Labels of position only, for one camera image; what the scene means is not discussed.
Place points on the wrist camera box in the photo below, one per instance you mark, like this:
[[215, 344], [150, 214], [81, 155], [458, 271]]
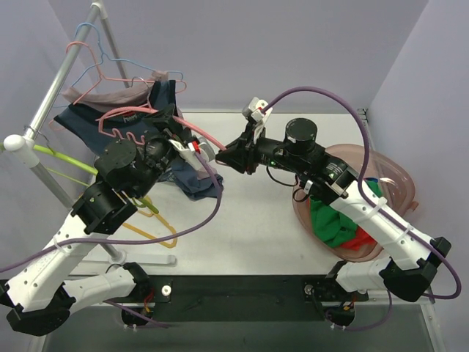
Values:
[[257, 114], [188, 152]]

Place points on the green tank top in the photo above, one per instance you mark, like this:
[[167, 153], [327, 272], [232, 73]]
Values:
[[330, 226]]

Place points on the red tank top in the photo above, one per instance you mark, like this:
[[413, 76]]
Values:
[[361, 238]]

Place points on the pink translucent plastic basin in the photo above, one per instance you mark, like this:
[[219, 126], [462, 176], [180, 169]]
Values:
[[394, 182]]

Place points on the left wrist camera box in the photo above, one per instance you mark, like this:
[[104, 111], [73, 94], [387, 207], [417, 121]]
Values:
[[188, 152]]

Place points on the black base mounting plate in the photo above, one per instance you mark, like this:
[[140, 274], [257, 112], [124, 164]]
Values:
[[241, 298]]

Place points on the light blue wire hanger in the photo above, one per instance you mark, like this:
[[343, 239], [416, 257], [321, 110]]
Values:
[[114, 55]]

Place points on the yellow plastic hanger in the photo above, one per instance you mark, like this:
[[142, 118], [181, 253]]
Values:
[[147, 221]]

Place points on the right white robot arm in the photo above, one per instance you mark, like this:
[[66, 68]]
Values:
[[412, 257]]

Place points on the lime green hanger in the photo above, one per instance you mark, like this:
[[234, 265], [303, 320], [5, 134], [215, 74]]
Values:
[[25, 152]]

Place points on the dark grey-blue tank top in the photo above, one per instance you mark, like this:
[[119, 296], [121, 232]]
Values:
[[194, 184]]

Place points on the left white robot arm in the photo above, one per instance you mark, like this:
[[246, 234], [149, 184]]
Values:
[[40, 297]]

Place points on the pink wire hanger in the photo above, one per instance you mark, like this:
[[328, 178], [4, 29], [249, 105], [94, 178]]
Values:
[[128, 82]]

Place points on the silver clothes rack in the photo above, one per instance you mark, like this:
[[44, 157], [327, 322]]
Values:
[[34, 35]]

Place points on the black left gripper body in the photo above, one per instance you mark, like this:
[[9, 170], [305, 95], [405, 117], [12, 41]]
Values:
[[161, 122]]

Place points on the blue tank top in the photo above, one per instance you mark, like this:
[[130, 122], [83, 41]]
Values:
[[370, 180]]

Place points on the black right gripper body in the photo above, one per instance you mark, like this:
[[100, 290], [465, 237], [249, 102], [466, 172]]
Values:
[[248, 155]]

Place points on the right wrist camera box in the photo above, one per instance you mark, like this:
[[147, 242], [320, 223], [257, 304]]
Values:
[[257, 114]]

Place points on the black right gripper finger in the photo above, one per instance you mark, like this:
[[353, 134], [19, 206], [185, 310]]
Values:
[[235, 160], [240, 145]]

